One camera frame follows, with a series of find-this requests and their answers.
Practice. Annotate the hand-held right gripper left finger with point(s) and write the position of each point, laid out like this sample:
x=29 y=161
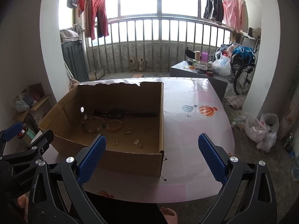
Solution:
x=92 y=161

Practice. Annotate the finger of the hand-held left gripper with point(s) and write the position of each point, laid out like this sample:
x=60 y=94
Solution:
x=44 y=137
x=12 y=131

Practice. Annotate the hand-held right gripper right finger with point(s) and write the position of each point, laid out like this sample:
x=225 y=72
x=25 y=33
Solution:
x=211 y=158

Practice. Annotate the large cardboard box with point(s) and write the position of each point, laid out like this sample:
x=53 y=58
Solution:
x=130 y=163

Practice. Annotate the black-faced wristwatch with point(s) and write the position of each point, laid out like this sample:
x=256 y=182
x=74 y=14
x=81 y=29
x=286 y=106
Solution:
x=116 y=113

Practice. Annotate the person's left hand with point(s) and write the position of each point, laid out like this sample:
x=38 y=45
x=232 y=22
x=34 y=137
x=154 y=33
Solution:
x=23 y=205

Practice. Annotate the metal bowl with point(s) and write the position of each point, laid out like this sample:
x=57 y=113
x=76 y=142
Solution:
x=29 y=133

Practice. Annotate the blue and white plastic bag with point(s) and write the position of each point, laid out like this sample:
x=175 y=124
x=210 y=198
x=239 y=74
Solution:
x=21 y=105

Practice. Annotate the pink printed table cover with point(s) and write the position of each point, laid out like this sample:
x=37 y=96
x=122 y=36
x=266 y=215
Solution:
x=186 y=133

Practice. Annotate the small open cardboard carton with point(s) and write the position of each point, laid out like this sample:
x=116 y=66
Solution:
x=35 y=88

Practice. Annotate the pink slipper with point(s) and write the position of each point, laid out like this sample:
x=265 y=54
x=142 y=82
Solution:
x=169 y=217

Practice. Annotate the grey side cabinet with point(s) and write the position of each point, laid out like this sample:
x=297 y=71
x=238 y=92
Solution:
x=198 y=84

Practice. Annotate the green can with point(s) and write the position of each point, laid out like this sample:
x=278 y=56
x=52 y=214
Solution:
x=288 y=141

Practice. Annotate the dark grey cabinet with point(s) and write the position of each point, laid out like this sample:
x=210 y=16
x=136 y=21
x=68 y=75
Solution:
x=74 y=60

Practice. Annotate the dark tape roll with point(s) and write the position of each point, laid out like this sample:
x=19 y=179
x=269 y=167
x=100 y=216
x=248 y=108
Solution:
x=209 y=73

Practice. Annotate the floral rolled mat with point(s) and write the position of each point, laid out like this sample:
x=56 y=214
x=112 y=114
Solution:
x=290 y=112

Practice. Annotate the purple box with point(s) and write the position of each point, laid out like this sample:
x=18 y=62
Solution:
x=204 y=57

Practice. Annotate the wheelchair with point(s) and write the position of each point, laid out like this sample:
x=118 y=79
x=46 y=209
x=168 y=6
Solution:
x=243 y=61

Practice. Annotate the brown paper tube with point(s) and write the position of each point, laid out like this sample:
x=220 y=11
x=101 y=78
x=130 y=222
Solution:
x=197 y=56

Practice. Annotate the beige shoe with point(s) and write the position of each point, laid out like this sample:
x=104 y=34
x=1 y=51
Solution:
x=141 y=65
x=133 y=64

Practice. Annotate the white bedding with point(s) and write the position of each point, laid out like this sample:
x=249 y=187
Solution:
x=69 y=34

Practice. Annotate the metal balcony railing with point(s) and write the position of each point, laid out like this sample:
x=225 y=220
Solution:
x=149 y=41

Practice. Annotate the beige hat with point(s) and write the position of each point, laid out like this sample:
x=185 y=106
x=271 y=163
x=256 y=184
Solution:
x=255 y=32

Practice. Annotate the small red hanging garment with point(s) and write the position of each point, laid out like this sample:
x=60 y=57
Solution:
x=80 y=4

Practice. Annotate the red hanging trousers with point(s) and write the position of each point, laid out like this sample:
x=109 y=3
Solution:
x=98 y=9

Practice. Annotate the dark blue hanging garment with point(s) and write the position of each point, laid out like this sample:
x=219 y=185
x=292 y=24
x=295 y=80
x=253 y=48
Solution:
x=71 y=1

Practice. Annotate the pink hanging jacket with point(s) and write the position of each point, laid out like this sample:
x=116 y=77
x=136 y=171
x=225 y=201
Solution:
x=234 y=14

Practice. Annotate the dark hanging jacket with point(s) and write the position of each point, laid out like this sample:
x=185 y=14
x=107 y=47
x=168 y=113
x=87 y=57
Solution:
x=213 y=4

